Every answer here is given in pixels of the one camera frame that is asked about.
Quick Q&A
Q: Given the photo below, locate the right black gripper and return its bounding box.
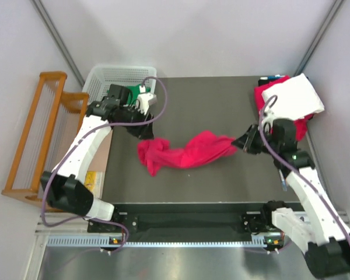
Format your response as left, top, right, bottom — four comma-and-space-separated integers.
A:
232, 124, 279, 156

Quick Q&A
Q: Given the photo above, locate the pink t shirt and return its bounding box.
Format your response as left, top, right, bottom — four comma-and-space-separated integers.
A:
254, 75, 314, 141
137, 131, 237, 177

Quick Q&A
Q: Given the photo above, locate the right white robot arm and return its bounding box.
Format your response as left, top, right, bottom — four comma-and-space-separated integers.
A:
232, 118, 350, 279

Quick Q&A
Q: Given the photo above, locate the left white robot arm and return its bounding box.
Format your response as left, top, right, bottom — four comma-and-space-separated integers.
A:
40, 85, 157, 232

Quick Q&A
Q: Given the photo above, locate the green t shirt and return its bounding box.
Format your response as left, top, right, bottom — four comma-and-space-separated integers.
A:
126, 84, 141, 105

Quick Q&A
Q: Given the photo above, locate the brown cardboard sheet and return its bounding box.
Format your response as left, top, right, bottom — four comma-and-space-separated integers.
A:
87, 130, 113, 172

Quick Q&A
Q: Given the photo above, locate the bundle of marker pens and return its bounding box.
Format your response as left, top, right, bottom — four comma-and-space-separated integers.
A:
278, 169, 288, 191

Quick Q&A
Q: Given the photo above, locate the folded pink t shirt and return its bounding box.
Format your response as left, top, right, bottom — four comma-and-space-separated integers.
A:
254, 75, 314, 141

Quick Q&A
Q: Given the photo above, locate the folded dark t shirt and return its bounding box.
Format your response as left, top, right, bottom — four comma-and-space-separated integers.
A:
258, 75, 284, 86

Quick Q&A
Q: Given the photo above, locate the folded white t shirt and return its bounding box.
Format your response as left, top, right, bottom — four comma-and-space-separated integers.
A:
262, 73, 325, 121

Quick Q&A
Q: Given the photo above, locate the white plastic laundry basket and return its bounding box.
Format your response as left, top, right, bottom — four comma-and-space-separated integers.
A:
82, 64, 157, 106

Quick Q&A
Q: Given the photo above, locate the yellow printed booklet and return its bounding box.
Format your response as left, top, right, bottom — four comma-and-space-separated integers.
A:
84, 171, 105, 198

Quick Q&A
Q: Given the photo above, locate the wooden rack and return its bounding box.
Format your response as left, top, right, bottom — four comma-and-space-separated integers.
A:
2, 71, 89, 208

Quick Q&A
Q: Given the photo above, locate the grey slotted cable duct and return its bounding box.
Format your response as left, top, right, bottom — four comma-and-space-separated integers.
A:
47, 235, 284, 248

